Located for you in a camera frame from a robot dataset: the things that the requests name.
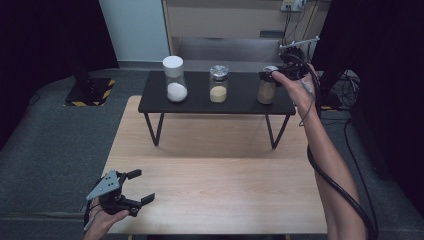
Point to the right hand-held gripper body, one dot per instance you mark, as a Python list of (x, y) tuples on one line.
[(295, 65)]

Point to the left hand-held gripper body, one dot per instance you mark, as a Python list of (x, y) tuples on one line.
[(107, 185)]

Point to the glass jar with brown powder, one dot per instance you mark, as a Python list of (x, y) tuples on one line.
[(266, 95)]

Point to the black metal shelf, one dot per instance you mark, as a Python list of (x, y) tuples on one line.
[(240, 96)]

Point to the glass jar with yellow powder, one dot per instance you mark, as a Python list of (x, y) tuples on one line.
[(218, 94)]

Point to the white-lidded jar with white powder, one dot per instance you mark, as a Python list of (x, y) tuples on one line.
[(176, 91)]

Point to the person's right hand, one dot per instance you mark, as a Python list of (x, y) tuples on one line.
[(300, 93)]

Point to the person's left hand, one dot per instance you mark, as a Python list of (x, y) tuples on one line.
[(99, 224)]

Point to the black stand with striped base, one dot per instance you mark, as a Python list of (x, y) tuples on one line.
[(328, 100), (100, 86)]

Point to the white power strip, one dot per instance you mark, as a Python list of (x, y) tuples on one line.
[(291, 5)]

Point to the wooden cabinet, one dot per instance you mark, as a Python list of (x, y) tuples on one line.
[(226, 23)]

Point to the white wall panel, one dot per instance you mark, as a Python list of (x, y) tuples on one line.
[(133, 30)]

